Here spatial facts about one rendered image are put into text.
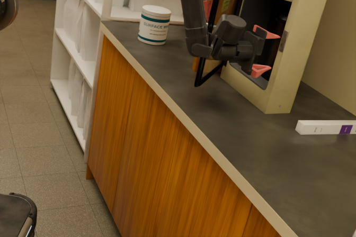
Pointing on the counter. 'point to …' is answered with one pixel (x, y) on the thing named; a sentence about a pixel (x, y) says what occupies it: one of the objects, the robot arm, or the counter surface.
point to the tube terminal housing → (304, 44)
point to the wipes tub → (153, 25)
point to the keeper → (283, 40)
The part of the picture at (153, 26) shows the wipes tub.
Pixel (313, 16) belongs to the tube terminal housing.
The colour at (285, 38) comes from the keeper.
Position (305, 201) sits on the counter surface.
